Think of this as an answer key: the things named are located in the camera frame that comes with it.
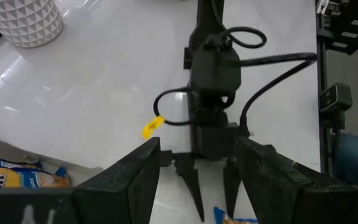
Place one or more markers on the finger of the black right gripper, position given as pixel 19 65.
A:
pixel 232 186
pixel 191 180

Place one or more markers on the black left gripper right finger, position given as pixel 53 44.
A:
pixel 291 196

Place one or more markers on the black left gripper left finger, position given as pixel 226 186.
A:
pixel 120 193

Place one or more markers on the blue soy sauce noodle pack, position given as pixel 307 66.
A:
pixel 8 162
pixel 26 179
pixel 232 219

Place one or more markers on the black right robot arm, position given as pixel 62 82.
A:
pixel 205 18

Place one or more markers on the white bin with cutaway side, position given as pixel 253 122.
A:
pixel 82 174

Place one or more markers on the blue rounded floor object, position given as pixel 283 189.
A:
pixel 357 158

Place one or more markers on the green plant in triangle-patterned pot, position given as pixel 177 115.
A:
pixel 26 21

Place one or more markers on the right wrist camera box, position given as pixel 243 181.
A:
pixel 214 71

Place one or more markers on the black table-level camera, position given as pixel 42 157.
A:
pixel 332 98

